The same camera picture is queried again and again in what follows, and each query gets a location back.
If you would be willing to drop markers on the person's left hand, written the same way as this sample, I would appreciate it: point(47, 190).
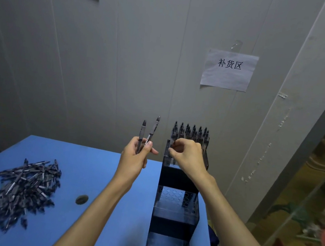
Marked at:
point(130, 164)

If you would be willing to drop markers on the person's right hand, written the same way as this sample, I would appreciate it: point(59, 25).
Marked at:
point(190, 159)

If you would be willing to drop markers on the cluster of grey pens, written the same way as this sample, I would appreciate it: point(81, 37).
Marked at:
point(190, 133)

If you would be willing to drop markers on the black tiered pen display stand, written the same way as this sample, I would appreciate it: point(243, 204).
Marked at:
point(173, 216)

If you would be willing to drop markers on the pile of grey pens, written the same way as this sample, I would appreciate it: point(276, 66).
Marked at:
point(26, 187)

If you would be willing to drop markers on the person's right forearm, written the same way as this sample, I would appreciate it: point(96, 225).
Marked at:
point(244, 230)

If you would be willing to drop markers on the person's left forearm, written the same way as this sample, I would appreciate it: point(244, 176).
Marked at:
point(90, 221)

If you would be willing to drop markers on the blue table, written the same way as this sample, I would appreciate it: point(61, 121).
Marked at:
point(87, 162)

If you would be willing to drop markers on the small round metal disc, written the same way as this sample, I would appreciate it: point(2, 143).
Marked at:
point(81, 200)

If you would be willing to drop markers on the dark blue cloth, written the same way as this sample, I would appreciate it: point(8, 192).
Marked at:
point(213, 239)

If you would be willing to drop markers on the white paper wall sign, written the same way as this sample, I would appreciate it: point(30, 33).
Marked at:
point(229, 73)

